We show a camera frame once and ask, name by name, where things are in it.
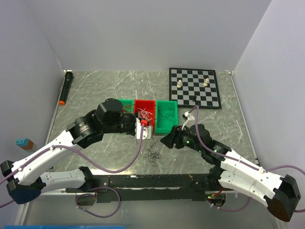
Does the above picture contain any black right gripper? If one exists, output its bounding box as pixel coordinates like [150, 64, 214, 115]
[160, 125, 203, 153]

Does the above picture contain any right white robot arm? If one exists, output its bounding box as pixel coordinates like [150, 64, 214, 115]
[160, 124, 301, 222]

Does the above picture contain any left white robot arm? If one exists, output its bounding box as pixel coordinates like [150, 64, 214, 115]
[0, 98, 147, 204]

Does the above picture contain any left green plastic bin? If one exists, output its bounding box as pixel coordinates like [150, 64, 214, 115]
[119, 99, 134, 114]

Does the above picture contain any green plastic bin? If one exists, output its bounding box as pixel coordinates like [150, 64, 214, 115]
[119, 99, 134, 114]
[155, 100, 178, 135]

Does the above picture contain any red plastic bin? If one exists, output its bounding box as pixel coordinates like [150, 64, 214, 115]
[134, 99, 156, 127]

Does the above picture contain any right green plastic bin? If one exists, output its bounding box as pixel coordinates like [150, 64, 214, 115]
[155, 100, 178, 135]

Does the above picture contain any left cream chess piece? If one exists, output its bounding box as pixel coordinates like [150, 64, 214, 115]
[177, 80, 182, 88]

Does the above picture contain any cream chess piece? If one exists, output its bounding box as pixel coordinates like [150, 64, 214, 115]
[203, 78, 210, 87]
[177, 80, 182, 88]

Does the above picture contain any black and white chessboard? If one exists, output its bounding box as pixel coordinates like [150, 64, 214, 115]
[169, 68, 222, 109]

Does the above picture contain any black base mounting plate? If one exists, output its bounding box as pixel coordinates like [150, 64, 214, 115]
[65, 173, 236, 204]

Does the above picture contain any right cream chess piece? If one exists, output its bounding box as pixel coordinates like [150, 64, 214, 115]
[203, 78, 210, 87]

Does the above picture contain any black marker orange cap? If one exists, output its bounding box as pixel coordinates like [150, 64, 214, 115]
[59, 72, 74, 105]

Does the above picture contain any blue and orange toy block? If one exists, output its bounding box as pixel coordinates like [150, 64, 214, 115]
[16, 138, 34, 151]

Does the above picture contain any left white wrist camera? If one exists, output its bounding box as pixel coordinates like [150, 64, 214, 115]
[136, 118, 153, 140]

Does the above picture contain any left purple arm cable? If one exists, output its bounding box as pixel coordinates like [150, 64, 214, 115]
[0, 124, 146, 217]

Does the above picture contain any aluminium frame rail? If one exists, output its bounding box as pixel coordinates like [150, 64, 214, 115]
[15, 191, 285, 229]

